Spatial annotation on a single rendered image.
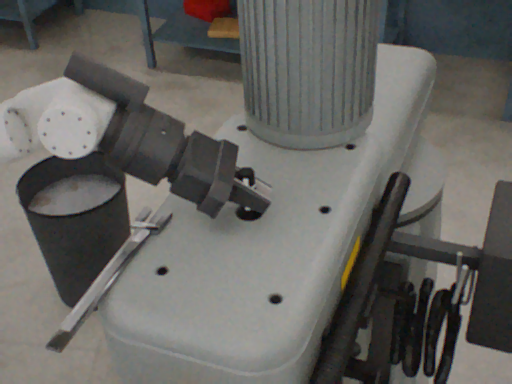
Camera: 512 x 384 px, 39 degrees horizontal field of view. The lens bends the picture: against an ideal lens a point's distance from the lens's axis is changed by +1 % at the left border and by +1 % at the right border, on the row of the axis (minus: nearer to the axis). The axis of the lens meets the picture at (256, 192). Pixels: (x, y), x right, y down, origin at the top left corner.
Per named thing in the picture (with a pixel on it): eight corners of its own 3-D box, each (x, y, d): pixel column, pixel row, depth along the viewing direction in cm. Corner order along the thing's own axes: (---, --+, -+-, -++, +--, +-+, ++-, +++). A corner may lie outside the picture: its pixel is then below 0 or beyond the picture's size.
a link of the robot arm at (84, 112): (118, 193, 84) (25, 152, 82) (131, 153, 94) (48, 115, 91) (158, 114, 80) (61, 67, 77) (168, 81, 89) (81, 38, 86)
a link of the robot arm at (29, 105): (110, 139, 84) (5, 171, 86) (121, 109, 92) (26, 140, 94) (86, 89, 81) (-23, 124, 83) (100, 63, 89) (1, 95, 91)
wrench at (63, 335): (68, 357, 76) (67, 351, 76) (37, 347, 77) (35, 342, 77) (172, 215, 94) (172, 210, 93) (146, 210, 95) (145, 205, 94)
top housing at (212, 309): (291, 455, 83) (289, 366, 74) (97, 393, 92) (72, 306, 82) (384, 209, 117) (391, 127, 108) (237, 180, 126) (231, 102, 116)
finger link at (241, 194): (262, 213, 92) (219, 193, 91) (274, 196, 90) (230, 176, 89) (261, 221, 91) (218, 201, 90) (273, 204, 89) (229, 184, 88)
